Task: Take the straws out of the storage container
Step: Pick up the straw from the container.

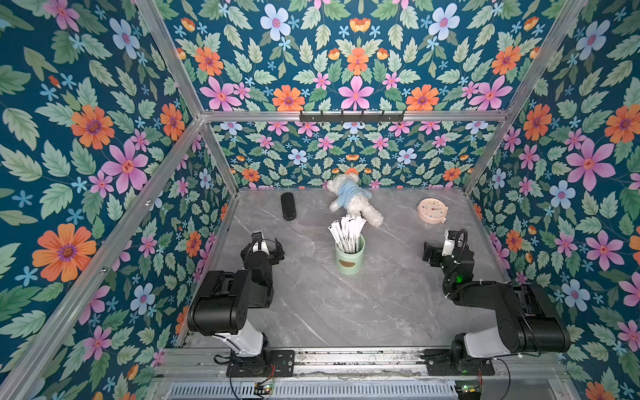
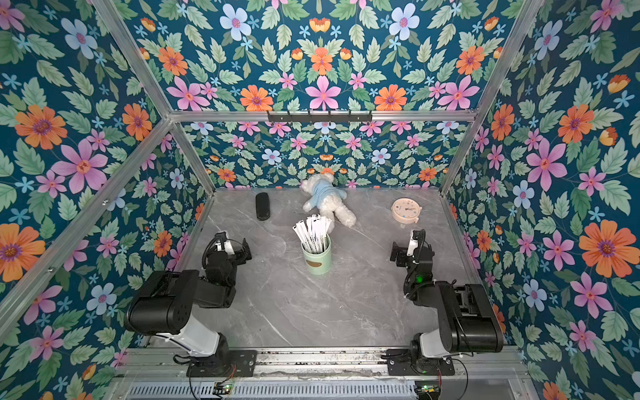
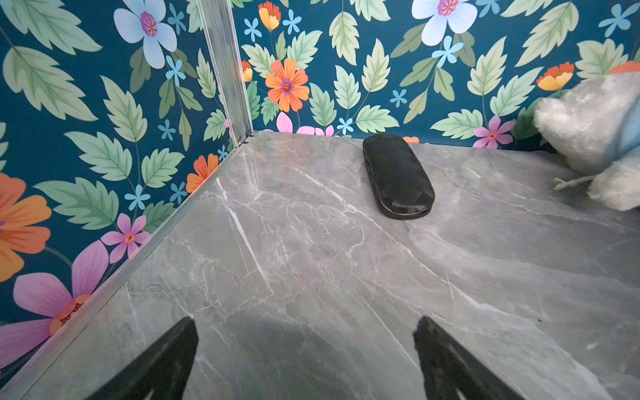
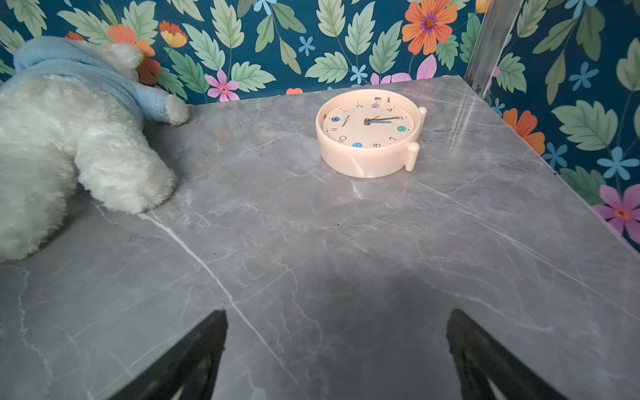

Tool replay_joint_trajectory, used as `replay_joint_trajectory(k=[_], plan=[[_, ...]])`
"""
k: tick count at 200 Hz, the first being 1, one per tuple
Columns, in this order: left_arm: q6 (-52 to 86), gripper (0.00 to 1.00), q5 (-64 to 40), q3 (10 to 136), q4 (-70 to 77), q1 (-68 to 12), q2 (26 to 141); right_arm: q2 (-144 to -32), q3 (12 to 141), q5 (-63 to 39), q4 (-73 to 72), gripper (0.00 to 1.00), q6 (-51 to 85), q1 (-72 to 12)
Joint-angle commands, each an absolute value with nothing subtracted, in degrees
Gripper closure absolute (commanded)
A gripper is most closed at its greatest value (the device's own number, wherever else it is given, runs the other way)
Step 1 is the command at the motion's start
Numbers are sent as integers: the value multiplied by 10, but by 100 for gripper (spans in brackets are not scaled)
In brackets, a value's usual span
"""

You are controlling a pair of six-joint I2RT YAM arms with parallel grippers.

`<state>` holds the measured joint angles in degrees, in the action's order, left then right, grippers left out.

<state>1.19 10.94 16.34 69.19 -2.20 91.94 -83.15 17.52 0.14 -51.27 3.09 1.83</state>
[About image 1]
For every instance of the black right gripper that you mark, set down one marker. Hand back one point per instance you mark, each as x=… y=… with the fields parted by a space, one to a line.
x=432 y=251

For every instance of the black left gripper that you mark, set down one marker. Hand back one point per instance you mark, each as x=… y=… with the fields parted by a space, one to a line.
x=272 y=251

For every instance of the green metal straw cup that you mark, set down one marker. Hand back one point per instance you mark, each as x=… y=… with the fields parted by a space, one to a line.
x=350 y=263

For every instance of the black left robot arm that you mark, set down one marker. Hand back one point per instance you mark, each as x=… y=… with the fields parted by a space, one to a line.
x=220 y=307

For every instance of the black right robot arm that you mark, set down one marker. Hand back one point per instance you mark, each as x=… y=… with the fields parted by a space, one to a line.
x=526 y=322

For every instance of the bundle of wrapped straws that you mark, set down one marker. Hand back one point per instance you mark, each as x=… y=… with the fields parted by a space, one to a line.
x=347 y=232

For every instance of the beige round alarm clock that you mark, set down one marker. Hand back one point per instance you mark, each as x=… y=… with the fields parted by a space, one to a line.
x=432 y=211

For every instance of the black glasses case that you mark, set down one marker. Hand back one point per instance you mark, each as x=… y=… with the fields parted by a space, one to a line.
x=288 y=206

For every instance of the white teddy bear blue shirt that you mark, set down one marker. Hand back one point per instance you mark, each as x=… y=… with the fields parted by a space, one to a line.
x=353 y=198

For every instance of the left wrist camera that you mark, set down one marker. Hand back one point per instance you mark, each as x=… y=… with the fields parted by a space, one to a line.
x=260 y=246

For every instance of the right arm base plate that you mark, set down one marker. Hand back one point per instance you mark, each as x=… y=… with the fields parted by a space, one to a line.
x=442 y=363

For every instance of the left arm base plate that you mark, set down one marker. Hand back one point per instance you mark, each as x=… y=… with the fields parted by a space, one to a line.
x=270 y=363

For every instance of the black wall hook rail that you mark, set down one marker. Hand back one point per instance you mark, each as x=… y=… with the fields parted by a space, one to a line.
x=351 y=117

